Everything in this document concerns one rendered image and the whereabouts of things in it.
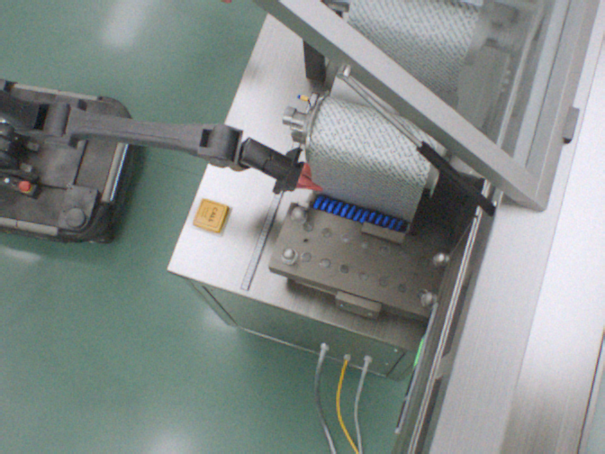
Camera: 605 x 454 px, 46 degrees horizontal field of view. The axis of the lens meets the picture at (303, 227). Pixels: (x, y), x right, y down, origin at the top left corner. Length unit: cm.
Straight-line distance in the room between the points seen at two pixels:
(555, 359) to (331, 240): 62
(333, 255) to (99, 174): 125
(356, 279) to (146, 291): 128
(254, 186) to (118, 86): 136
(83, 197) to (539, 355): 178
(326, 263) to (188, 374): 115
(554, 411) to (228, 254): 89
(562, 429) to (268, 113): 108
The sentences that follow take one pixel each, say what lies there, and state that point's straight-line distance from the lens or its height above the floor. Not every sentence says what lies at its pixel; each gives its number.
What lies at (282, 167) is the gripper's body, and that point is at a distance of 153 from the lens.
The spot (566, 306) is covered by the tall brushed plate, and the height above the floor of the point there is 144.
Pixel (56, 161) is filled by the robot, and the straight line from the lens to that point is 268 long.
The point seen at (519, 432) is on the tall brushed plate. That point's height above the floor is 144.
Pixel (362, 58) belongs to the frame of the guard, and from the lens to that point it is 76.
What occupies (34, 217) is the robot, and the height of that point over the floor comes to 24.
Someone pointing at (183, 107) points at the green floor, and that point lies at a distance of 292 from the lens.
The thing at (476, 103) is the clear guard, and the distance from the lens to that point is 91.
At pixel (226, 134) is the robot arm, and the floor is 122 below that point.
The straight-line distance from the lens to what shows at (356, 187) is 152.
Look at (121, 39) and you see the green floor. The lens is 314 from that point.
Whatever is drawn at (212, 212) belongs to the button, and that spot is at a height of 92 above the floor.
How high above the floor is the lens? 256
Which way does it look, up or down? 73 degrees down
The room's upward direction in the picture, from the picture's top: 9 degrees counter-clockwise
